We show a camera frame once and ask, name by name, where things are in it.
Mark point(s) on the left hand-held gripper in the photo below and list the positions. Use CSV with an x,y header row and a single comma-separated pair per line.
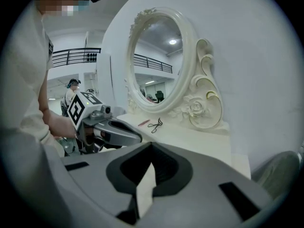
x,y
77,110

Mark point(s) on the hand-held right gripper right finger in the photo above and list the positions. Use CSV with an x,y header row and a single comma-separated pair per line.
x,y
209,172

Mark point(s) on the grey chair black frame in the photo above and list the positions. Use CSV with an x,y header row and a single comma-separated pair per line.
x,y
278,170

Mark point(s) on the black metal railing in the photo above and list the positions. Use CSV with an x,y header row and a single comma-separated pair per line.
x,y
68,57

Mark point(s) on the person's left hand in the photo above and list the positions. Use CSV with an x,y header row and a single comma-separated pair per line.
x,y
104,136

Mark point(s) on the oval mirror white ornate frame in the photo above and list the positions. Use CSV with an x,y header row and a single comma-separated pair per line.
x,y
204,98

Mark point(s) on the person's left forearm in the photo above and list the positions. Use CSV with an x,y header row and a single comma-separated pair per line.
x,y
57,122

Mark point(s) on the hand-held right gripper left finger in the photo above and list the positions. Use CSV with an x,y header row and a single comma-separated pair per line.
x,y
95,186

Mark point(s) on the black eyelash curler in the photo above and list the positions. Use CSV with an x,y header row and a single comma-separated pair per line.
x,y
156,125

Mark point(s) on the white ornate dressing table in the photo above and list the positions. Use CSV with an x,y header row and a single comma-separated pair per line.
x,y
240,167

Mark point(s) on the person's grey shirt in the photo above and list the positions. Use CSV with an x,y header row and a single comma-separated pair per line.
x,y
21,79

